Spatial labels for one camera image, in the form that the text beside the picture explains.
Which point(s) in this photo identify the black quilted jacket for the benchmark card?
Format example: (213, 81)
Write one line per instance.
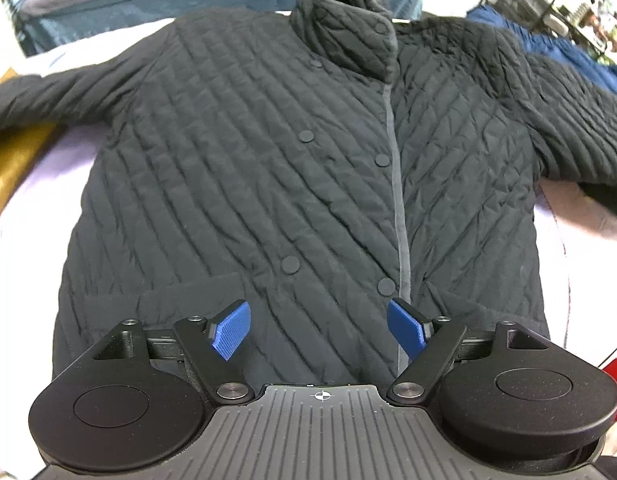
(316, 165)

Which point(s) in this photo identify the navy blue fleece garment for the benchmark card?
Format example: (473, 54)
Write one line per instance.
(559, 49)

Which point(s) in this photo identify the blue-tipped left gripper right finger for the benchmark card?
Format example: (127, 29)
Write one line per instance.
(430, 344)

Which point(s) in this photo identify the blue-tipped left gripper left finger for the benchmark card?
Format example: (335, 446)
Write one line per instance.
(208, 344)

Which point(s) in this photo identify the mustard yellow garment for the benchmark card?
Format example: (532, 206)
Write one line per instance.
(20, 150)

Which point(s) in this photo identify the black metal rack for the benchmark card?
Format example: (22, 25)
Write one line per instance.
(569, 19)

